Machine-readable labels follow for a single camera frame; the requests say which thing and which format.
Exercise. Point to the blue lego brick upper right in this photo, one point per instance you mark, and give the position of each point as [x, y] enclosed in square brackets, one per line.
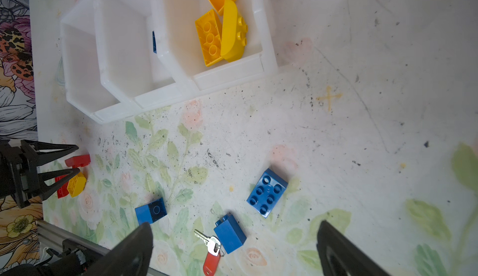
[267, 192]

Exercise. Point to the red lego brick near arm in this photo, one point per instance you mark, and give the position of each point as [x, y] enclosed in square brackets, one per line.
[63, 190]

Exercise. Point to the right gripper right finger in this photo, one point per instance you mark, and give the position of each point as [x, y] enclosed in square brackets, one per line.
[340, 257]

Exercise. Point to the blue lego brick center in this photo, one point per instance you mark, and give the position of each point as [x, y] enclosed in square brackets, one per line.
[151, 212]

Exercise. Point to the aluminium frame rail front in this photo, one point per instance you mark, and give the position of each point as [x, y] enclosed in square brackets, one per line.
[74, 242]

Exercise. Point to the yellow lego brick left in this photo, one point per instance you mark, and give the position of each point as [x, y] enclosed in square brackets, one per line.
[76, 185]

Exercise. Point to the yellow orange lego brick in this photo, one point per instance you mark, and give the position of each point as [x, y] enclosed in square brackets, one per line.
[209, 30]

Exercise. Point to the red lego brick small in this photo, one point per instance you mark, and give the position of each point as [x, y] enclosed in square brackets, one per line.
[79, 161]

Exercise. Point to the blue lego brick lower right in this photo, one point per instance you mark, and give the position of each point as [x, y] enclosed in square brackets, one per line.
[229, 233]

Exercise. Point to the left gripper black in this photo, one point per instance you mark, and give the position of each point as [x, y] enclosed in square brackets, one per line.
[39, 153]

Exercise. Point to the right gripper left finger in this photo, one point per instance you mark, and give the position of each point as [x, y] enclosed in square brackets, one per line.
[131, 257]

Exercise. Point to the white three-compartment bin tray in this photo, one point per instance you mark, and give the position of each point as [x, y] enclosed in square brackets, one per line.
[112, 73]

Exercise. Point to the small blue lego brick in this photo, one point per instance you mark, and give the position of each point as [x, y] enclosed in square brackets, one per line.
[154, 43]

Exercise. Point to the yellow curved lego brick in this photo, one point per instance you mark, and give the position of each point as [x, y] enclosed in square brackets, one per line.
[234, 30]

